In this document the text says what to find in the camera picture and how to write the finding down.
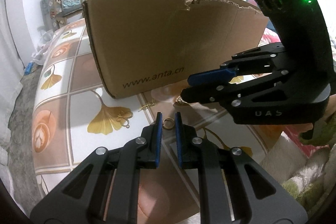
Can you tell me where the small gold ring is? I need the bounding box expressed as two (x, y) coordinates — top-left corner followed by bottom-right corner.
(162, 118), (174, 131)

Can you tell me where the white plastic bag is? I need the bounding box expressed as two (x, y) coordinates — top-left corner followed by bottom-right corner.
(32, 30), (54, 66)

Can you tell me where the wooden chair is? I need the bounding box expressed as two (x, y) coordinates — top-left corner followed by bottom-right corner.
(50, 0), (83, 29)

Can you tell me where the gold chain earring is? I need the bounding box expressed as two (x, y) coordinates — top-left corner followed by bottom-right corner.
(139, 99), (155, 111)

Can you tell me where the gold swirl earring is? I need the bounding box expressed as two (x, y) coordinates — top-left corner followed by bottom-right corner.
(116, 111), (133, 128)

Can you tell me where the patterned ginkgo table cloth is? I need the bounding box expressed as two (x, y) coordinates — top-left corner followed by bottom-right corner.
(32, 20), (284, 223)

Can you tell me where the brown cardboard box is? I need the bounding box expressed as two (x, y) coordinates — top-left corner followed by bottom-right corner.
(83, 0), (268, 99)

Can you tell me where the person's right hand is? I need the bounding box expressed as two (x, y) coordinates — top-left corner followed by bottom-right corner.
(299, 94), (335, 147)

